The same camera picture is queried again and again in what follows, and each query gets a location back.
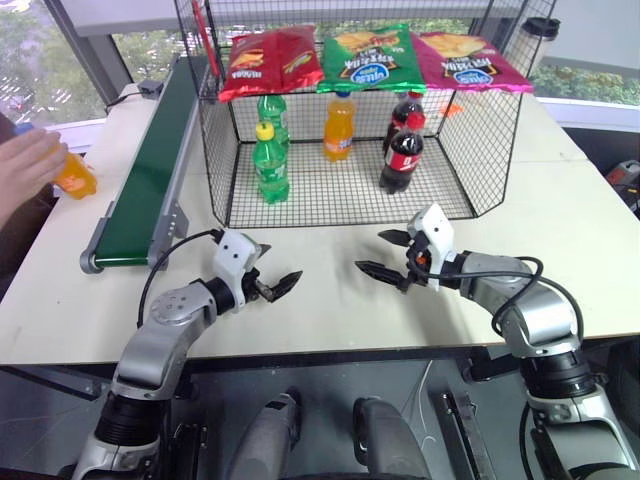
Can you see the dark rounded shape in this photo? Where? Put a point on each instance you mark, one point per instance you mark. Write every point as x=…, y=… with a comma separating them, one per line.
x=385, y=440

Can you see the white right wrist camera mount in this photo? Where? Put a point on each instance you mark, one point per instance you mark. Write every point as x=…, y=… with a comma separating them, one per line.
x=437, y=230

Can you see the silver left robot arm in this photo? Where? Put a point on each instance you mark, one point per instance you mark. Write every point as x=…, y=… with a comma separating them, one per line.
x=165, y=330

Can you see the orange soda bottle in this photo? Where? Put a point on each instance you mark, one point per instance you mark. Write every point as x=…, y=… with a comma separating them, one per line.
x=339, y=130
x=75, y=180

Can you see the green soda bottle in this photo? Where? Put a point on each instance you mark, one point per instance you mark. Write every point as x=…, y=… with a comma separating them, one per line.
x=271, y=170
x=272, y=107

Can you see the cola bottle red cap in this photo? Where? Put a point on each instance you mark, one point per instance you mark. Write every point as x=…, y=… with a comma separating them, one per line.
x=400, y=160
x=400, y=107

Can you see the green conveyor belt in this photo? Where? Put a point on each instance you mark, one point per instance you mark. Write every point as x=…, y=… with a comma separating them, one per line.
x=145, y=175

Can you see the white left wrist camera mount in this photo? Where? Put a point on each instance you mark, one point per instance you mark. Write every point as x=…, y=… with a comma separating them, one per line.
x=235, y=252

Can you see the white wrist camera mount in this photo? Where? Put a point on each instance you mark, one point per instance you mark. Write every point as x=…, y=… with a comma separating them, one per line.
x=437, y=230
x=235, y=252

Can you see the small black power box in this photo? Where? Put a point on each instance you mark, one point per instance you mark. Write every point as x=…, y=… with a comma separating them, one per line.
x=150, y=87

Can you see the person's bare hand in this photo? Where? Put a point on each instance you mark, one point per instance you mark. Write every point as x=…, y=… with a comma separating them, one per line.
x=30, y=157

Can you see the small orange object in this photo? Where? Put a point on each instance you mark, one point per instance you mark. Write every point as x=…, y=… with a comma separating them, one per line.
x=451, y=110

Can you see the white cup black lid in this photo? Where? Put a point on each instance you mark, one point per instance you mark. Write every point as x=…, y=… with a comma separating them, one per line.
x=530, y=45

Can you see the green chips bag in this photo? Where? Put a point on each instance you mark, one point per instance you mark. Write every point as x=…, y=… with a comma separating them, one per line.
x=370, y=60

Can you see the pink chips bag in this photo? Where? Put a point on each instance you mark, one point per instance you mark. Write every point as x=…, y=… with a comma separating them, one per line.
x=465, y=60

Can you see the black and red tool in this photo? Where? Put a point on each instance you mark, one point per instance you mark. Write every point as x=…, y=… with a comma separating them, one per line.
x=625, y=182

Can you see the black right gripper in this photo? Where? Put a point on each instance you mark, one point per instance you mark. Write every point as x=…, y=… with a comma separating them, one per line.
x=417, y=265

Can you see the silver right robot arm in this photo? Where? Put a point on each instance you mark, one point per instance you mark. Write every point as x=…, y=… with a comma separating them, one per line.
x=540, y=320

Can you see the red chips bag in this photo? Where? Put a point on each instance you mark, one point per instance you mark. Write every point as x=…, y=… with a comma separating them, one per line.
x=272, y=60

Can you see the grey rounded shape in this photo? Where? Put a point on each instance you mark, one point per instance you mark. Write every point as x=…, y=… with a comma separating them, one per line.
x=270, y=435

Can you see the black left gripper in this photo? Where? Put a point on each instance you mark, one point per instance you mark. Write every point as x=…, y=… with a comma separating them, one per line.
x=254, y=287

